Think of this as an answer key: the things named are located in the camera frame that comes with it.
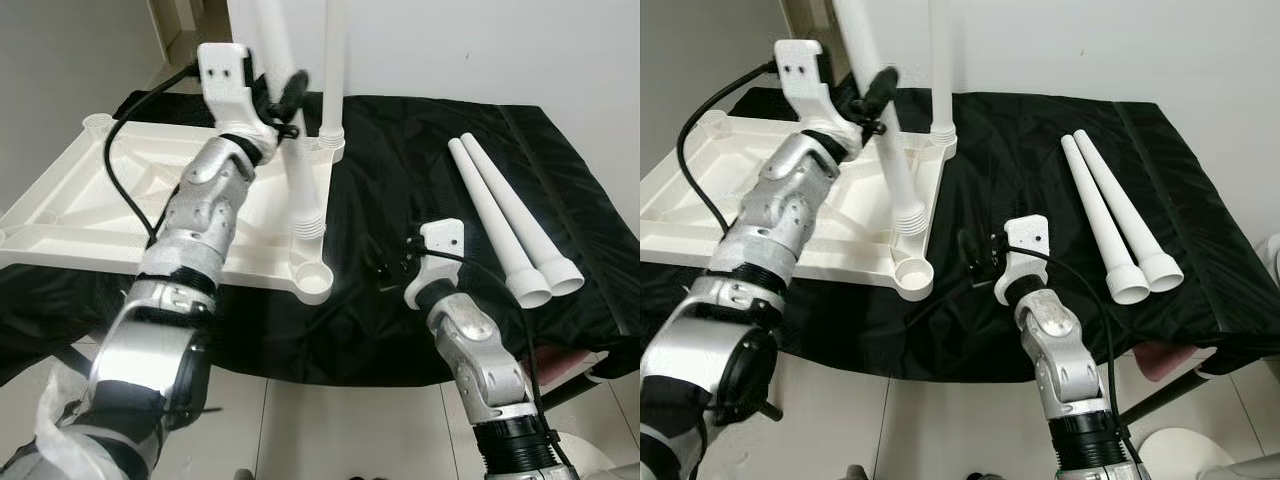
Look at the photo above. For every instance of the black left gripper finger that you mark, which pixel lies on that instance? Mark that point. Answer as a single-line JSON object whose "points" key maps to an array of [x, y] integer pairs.
{"points": [[293, 95], [878, 93]]}

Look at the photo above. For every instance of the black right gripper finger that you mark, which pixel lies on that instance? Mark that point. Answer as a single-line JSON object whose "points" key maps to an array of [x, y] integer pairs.
{"points": [[388, 262], [972, 252]]}

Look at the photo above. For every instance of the white plastic table leg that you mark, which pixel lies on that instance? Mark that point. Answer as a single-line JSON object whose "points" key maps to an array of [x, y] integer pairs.
{"points": [[333, 60], [520, 210], [300, 170], [895, 170], [1100, 215], [1125, 205], [495, 220], [942, 60]]}

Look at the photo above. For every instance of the white plastic table top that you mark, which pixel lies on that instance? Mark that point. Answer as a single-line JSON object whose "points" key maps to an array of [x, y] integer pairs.
{"points": [[60, 200], [690, 200]]}

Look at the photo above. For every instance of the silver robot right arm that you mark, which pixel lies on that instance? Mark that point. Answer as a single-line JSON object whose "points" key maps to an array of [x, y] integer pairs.
{"points": [[480, 360], [1060, 360]]}

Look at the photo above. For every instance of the black cloth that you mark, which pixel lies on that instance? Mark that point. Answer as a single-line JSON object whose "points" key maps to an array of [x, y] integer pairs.
{"points": [[1020, 150], [420, 150]]}

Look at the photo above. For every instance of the pink folding table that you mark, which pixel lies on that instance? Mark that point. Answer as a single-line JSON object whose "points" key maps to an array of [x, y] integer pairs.
{"points": [[1175, 360], [565, 365]]}

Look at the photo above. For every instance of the white round stand base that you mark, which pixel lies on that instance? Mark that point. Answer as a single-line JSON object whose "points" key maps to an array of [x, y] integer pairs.
{"points": [[585, 458], [1190, 458]]}

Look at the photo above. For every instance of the crumpled clear plastic wrap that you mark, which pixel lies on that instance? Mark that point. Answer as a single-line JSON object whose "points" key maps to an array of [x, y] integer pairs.
{"points": [[65, 420]]}

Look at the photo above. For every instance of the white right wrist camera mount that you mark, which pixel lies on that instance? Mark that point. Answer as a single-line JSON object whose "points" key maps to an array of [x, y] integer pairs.
{"points": [[440, 240], [1025, 240]]}

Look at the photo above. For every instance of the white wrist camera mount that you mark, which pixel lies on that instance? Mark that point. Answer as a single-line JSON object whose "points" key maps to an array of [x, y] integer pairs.
{"points": [[440, 240], [225, 80], [1025, 240], [800, 75]]}

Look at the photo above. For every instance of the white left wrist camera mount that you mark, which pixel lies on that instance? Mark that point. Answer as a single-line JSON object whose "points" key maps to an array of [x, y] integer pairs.
{"points": [[225, 80], [800, 75]]}

